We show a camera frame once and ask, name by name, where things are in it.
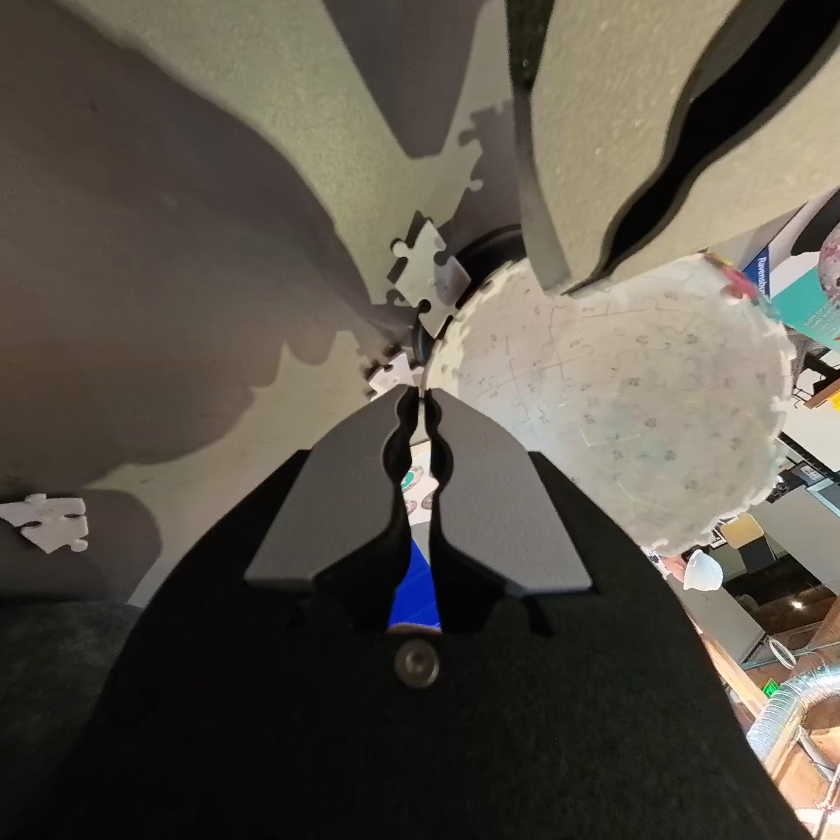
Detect colourful 3D puzzle ball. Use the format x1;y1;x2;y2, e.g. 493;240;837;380
425;252;799;553

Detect silver ventilation duct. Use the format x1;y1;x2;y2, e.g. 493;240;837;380
747;676;840;782

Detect blue storage bin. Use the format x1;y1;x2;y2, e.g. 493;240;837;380
388;539;442;632

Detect black ball stand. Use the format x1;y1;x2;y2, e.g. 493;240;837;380
408;225;526;368

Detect white dome-shaped object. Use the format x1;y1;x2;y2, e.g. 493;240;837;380
682;550;725;592

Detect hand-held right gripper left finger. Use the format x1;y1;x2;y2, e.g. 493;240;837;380
244;386;421;634

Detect printed instruction sheet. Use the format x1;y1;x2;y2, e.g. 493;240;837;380
399;445;442;526

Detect colourful puzzle box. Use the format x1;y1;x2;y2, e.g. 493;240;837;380
742;200;840;355

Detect person's dark clothing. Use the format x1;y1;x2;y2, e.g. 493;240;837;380
0;600;142;840

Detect white puzzle piece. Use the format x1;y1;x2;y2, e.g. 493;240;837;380
365;353;426;403
0;493;90;556
391;210;473;340

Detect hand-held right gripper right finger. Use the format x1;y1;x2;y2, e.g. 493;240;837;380
421;388;592;636

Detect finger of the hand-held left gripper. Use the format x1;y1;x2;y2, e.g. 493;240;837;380
514;0;788;294
567;39;840;298

